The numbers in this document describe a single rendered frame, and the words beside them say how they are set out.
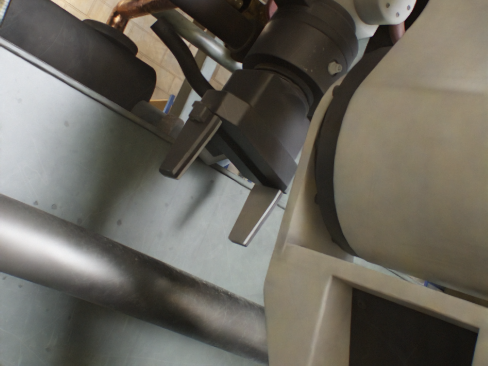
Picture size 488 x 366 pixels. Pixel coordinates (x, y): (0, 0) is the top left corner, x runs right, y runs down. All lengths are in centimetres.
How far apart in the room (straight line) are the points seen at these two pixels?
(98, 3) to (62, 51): 526
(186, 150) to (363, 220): 18
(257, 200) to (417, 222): 25
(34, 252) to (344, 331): 21
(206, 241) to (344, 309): 27
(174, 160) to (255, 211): 11
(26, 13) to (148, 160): 19
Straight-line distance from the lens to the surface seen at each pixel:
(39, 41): 67
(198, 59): 106
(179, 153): 49
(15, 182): 54
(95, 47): 69
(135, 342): 62
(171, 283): 51
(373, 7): 59
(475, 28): 39
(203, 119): 50
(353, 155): 36
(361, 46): 84
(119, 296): 49
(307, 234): 40
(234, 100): 51
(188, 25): 75
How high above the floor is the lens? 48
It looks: 12 degrees up
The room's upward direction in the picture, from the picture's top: 23 degrees clockwise
